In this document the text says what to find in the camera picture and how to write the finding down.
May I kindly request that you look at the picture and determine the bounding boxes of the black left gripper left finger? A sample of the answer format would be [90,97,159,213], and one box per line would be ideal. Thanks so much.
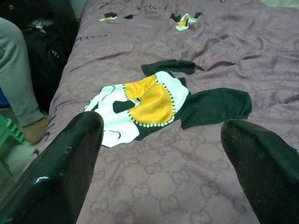
[0,111,105,224]

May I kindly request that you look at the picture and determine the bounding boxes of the purple cartoon print blanket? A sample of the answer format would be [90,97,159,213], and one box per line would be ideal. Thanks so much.
[23,0,299,224]

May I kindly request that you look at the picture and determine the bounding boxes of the black backpack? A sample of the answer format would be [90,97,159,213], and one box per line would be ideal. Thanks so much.
[21,18,79,112]

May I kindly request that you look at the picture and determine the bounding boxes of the person bare foot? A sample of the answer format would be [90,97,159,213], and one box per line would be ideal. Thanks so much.
[22,116,50,144]

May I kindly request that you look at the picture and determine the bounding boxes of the green plastic stool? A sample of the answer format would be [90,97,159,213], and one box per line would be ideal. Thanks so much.
[0,113,27,150]

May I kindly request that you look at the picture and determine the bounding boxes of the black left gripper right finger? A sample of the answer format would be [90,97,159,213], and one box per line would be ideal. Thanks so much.
[221,119,299,224]

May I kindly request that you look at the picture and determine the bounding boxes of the dark bedside cabinet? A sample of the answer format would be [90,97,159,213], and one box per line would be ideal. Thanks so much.
[0,0,79,47]

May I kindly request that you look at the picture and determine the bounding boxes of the person leg grey trousers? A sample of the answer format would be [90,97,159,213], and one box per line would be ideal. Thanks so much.
[0,17,45,127]

